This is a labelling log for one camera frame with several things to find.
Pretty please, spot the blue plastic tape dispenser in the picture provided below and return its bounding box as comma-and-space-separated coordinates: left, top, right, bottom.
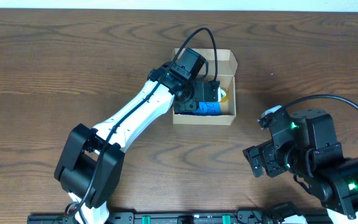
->
193, 102, 222, 116

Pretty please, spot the yellow clear tape roll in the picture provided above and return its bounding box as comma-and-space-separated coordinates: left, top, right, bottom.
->
220, 88, 229, 103

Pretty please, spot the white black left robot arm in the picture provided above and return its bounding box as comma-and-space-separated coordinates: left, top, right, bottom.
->
54, 48, 209, 223

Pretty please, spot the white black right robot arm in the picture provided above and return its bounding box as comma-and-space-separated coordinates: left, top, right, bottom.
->
243, 106, 358, 220

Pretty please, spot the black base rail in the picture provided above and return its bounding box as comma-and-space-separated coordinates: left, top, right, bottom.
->
27, 202, 333, 224

